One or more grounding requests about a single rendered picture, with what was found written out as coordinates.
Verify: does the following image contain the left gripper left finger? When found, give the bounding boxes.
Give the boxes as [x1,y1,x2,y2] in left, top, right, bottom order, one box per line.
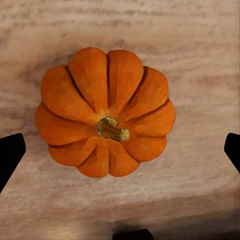
[0,133,26,193]

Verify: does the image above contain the pumpkin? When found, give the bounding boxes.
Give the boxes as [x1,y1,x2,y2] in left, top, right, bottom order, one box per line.
[35,47,176,179]

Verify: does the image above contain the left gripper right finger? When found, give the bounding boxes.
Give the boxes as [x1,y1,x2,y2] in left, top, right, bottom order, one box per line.
[223,132,240,173]

